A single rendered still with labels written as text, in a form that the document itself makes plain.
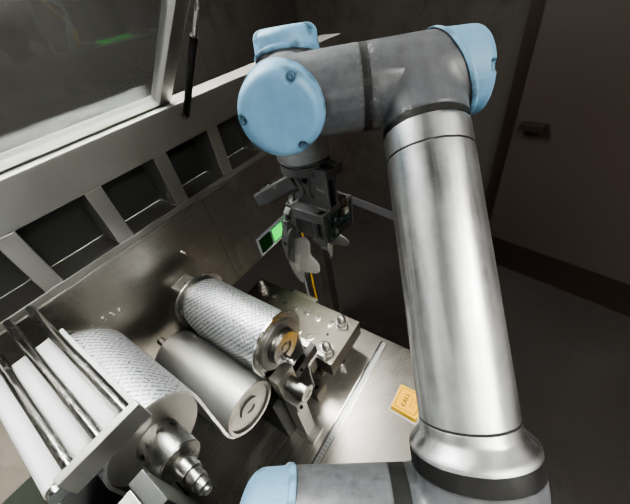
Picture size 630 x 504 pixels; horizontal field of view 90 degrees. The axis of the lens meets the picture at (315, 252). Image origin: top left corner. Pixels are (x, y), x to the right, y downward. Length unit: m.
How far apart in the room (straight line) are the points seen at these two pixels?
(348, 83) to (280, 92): 0.06
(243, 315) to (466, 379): 0.50
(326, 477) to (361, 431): 0.66
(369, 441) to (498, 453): 0.70
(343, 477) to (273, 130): 0.29
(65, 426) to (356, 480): 0.39
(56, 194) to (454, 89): 0.64
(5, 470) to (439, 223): 0.90
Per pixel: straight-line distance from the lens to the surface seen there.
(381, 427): 0.97
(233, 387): 0.70
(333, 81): 0.30
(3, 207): 0.71
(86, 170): 0.73
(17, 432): 0.61
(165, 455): 0.54
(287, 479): 0.32
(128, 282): 0.82
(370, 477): 0.31
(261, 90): 0.28
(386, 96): 0.30
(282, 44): 0.39
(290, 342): 0.70
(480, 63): 0.32
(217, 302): 0.74
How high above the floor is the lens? 1.82
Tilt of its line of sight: 41 degrees down
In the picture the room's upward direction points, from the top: 12 degrees counter-clockwise
